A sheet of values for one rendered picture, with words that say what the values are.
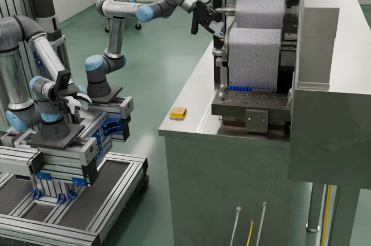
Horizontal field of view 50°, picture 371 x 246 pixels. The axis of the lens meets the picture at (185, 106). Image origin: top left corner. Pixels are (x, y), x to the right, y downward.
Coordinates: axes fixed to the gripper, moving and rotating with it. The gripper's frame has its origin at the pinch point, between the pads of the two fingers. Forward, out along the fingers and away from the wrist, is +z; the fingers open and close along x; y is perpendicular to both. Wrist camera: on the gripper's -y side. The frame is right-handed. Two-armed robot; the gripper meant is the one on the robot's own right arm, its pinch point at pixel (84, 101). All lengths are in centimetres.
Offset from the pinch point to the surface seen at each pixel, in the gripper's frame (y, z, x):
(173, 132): 29, 1, -48
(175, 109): 23, -9, -60
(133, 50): 86, -296, -280
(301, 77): -26, 77, -15
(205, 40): 74, -239, -367
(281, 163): 36, 47, -73
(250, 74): 2, 19, -83
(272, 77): 2, 29, -88
